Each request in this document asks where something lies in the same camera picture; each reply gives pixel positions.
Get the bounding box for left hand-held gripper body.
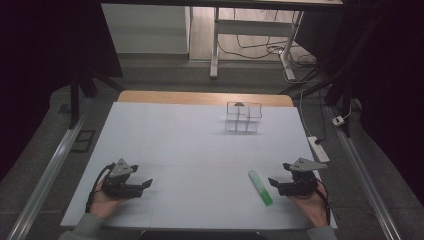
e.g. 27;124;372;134
101;158;145;200

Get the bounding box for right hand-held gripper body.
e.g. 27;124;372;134
277;157;329;197

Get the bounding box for green translucent tube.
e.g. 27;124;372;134
247;169;274;207

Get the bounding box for clear acrylic compartment organizer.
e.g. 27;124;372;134
224;100;264;135

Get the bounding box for person's left hand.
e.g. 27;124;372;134
88;189;130;220

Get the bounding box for person's right hand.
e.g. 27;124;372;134
287;184;330;229

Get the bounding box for white power strip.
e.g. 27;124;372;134
306;135;331;164

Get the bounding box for white table cover board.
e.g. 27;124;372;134
60;101;338;231

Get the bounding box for black tripod stand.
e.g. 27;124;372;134
67;64;125;130
279;19;359;138

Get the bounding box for dark curtain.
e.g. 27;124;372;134
328;0;424;206
0;0;124;183

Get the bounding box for white cabinet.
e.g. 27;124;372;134
101;3;192;56

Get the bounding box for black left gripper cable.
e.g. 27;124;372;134
85;162;116;214

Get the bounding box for red black right gripper cable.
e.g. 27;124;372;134
315;179;332;225

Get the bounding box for white power strip cable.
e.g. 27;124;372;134
298;87;315;138

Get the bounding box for aluminium rail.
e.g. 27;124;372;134
326;105;405;240
6;98;93;240

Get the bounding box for white floor cable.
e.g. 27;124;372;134
265;42;318;85

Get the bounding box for black floor cable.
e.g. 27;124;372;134
217;8;292;61

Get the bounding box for white desk frame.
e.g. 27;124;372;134
209;6;305;82

